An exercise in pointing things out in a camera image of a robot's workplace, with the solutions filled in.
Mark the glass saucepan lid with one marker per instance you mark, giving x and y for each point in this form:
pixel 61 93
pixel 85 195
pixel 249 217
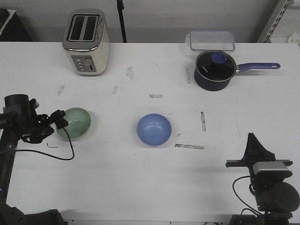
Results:
pixel 215 66

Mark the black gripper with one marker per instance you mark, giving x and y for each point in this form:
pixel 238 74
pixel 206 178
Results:
pixel 36 129
pixel 254 147

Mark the green bowl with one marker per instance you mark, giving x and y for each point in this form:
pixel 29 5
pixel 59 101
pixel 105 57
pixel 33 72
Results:
pixel 79 122

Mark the grey metal shelf upright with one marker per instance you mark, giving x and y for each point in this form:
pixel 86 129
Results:
pixel 273 20

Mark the dark blue saucepan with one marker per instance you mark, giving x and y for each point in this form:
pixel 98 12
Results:
pixel 216 86

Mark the blue bowl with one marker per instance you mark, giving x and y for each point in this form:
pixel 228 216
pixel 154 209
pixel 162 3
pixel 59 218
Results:
pixel 154 129

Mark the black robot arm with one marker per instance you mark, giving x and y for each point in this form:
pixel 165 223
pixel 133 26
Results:
pixel 15 105
pixel 275 199

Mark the black tripod pole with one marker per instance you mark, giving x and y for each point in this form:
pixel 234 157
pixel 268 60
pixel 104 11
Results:
pixel 120 8

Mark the cream two-slot toaster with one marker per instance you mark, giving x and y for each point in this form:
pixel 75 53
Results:
pixel 86 41

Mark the clear plastic food container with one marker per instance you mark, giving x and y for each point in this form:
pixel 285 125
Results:
pixel 202 40

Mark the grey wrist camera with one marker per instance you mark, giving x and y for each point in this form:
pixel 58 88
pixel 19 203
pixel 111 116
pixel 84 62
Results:
pixel 33 104
pixel 273 166

